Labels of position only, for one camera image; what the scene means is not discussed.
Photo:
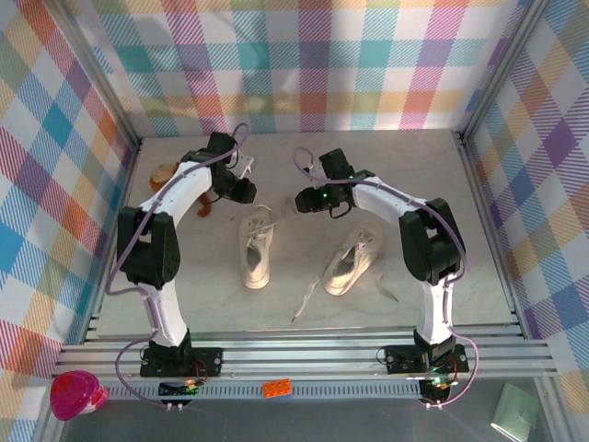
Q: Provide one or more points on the brown plush monkey toy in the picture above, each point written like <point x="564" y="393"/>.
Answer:
<point x="161" y="177"/>

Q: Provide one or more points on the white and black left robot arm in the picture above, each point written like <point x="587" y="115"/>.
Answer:
<point x="161" y="317"/>

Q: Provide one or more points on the pale green box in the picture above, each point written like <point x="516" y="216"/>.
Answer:
<point x="515" y="412"/>

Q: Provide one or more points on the pink plastic bowl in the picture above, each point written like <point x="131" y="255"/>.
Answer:
<point x="76" y="396"/>

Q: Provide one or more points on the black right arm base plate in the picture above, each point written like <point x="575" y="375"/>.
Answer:
<point x="400" y="359"/>

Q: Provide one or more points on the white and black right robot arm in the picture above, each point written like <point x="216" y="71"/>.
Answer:
<point x="435" y="308"/>

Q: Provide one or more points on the aluminium front rail beam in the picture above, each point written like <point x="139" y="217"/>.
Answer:
<point x="299" y="354"/>

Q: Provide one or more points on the orange toy brick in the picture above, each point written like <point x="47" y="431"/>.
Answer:
<point x="278" y="388"/>

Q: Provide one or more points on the white sneaker with laces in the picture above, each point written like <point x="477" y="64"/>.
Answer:
<point x="258" y="226"/>

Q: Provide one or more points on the aluminium frame post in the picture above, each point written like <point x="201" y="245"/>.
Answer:
<point x="501" y="69"/>
<point x="99" y="69"/>

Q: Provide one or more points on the aluminium table side rail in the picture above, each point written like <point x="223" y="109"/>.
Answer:
<point x="125" y="184"/>
<point x="476" y="184"/>

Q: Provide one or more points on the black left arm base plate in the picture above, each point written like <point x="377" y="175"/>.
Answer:
<point x="209" y="361"/>

